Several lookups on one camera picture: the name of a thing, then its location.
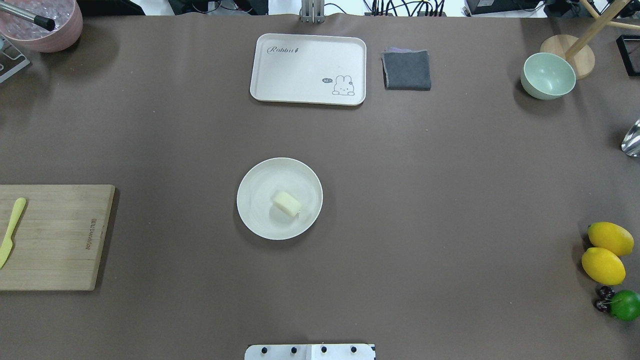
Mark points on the cream round plate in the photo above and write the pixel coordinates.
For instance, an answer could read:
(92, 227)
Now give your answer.
(259, 186)

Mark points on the cream rabbit tray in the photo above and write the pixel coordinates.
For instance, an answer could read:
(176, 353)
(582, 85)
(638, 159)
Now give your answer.
(309, 69)

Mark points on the grey folded cloth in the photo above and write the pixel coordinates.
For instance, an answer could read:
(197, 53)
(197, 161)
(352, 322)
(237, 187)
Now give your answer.
(406, 69)

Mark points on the mint green bowl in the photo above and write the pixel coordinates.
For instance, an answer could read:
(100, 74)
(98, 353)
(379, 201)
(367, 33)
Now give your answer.
(547, 76)

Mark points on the wooden cutting board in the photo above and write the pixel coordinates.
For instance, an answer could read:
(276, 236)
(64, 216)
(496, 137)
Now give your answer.
(59, 237)

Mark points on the wooden cup stand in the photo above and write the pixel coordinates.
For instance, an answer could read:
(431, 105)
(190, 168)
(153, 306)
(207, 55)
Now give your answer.
(576, 51)

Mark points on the yellow lemon outer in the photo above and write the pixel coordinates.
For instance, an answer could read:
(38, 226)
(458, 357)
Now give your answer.
(610, 236)

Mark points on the yellow lemon near lime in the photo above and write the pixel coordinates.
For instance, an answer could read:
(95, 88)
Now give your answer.
(603, 266)

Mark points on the dark cherries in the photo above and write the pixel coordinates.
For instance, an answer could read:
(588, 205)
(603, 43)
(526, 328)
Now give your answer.
(605, 295)

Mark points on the pink bowl with ice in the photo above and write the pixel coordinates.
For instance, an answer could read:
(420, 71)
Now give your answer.
(46, 26)

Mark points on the metal scoop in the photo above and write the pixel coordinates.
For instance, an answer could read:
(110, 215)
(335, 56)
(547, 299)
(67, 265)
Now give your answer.
(630, 144)

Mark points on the yellow plastic knife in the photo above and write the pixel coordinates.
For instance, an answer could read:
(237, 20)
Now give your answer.
(7, 241)

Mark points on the green lime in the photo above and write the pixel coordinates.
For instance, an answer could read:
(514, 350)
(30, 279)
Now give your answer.
(625, 305)

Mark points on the aluminium frame post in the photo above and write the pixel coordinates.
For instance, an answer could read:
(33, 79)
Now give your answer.
(312, 11)

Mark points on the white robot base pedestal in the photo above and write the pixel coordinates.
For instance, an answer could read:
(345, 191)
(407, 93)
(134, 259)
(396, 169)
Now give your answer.
(317, 351)

